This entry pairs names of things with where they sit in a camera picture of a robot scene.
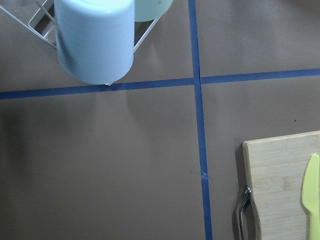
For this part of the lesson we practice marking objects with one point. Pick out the clear cup rack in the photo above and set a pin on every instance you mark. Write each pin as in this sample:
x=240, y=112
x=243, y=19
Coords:
x=38, y=16

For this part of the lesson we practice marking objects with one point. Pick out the light blue cup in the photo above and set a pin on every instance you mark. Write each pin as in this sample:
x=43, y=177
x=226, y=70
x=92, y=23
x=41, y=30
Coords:
x=95, y=38

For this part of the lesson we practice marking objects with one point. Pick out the yellow plastic knife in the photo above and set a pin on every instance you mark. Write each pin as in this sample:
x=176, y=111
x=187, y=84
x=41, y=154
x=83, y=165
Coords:
x=310, y=196

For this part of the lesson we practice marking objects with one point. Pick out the bamboo cutting board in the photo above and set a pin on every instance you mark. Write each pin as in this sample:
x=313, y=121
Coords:
x=274, y=171

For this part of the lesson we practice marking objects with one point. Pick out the mint green cup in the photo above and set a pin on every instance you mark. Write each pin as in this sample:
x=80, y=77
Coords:
x=147, y=10

